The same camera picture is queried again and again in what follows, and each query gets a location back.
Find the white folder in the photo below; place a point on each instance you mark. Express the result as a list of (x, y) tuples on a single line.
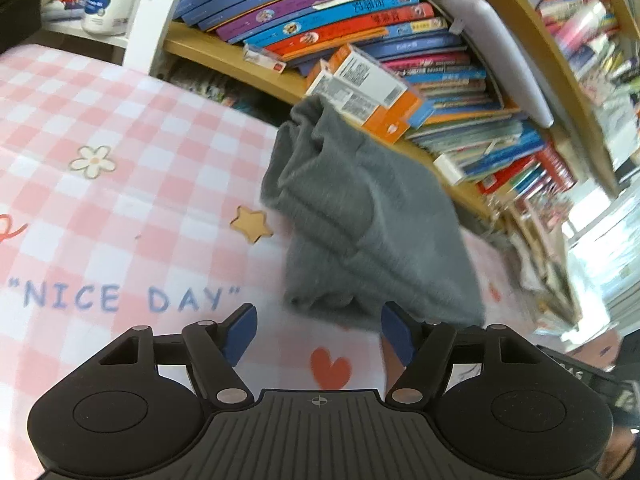
[(505, 55)]

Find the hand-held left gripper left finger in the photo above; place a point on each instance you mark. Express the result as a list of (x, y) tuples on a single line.
[(241, 332)]

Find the grey fleece garment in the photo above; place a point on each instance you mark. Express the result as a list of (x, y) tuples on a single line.
[(365, 220)]

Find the wooden bookshelf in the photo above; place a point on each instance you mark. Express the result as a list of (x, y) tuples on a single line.
[(200, 45)]

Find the pile of magazines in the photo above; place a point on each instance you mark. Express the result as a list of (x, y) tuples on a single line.
[(545, 270)]

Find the white tub with green rim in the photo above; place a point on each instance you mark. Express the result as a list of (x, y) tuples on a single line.
[(111, 5)]

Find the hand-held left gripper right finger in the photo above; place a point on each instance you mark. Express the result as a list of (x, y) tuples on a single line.
[(397, 332)]

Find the pink checked printed mat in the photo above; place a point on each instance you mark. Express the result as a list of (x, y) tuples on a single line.
[(125, 210)]

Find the small white eraser box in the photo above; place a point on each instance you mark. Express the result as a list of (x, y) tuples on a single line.
[(448, 169)]

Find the small red and white box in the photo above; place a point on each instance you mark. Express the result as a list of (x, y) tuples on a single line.
[(264, 58)]

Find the stack of colourful books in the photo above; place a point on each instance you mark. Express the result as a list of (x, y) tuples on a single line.
[(350, 15)]

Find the white post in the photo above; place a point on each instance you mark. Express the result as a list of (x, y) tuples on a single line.
[(155, 15)]

